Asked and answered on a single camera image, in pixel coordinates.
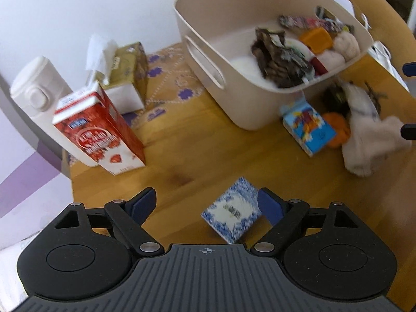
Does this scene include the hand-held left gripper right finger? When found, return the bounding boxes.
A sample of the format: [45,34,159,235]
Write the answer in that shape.
[250,188,366,257]

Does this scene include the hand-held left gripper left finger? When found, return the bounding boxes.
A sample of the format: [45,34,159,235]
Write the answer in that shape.
[52,187,165,257]

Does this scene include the blue white patterned box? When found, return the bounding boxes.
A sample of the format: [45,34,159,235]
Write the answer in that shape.
[200,177,262,244]

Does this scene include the beige cloth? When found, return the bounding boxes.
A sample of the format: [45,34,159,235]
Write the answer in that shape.
[317,32,361,69]

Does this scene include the black box yellow print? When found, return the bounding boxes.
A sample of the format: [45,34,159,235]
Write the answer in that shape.
[322,83,350,113]

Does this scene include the white cat plush toy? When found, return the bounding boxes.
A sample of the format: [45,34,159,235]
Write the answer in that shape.
[283,37,329,78]

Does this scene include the beige plastic bin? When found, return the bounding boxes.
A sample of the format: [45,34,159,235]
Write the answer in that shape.
[173,0,374,131]

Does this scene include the wooden desktop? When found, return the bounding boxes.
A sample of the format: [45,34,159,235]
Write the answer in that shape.
[62,42,416,311]

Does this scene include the brown plush cushion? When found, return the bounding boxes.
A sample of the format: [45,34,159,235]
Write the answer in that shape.
[328,0,416,82]

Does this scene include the round orange toy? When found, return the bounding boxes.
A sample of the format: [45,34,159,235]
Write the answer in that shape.
[322,112,352,147]

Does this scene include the red milk carton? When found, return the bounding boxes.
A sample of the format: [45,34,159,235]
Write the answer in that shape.
[52,83,147,176]

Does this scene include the blue cartoon tissue packet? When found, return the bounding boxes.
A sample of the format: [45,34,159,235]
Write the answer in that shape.
[281,99,337,157]

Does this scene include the white phone stand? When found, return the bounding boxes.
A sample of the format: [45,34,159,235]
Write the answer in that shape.
[332,0,356,15]

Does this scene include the colourful patterned strip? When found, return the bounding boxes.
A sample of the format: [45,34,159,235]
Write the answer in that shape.
[279,15,353,33]

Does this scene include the purple white board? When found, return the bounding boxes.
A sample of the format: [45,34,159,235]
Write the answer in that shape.
[0,71,72,251]

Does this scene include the purple floral table mat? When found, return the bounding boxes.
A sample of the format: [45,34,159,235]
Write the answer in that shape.
[122,44,209,131]

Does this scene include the gold tissue box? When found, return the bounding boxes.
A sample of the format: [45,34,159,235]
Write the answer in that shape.
[85,33,149,115]

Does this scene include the white thermos bottle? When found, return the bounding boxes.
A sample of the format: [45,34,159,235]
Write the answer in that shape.
[10,56,98,167]

